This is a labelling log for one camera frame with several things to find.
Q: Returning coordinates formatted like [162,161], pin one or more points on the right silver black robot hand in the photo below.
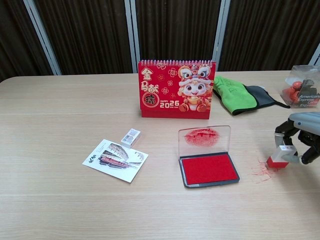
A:
[310,125]

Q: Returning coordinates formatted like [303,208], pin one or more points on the small stamp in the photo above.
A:
[276,160]

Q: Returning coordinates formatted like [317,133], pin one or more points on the clear plastic toy box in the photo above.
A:
[305,92]

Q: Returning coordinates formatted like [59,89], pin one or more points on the grey microfibre cloth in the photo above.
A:
[265,97]

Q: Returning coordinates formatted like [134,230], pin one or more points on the green microfibre cloth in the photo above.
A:
[232,97]

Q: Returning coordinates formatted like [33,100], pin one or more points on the black folding screen panel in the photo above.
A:
[270,32]
[15,37]
[85,35]
[177,27]

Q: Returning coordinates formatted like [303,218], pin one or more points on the red ink pad case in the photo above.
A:
[208,170]

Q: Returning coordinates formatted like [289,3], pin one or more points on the red desk calendar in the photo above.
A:
[175,95]

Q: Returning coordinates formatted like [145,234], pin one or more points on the printed postcard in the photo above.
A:
[115,160]

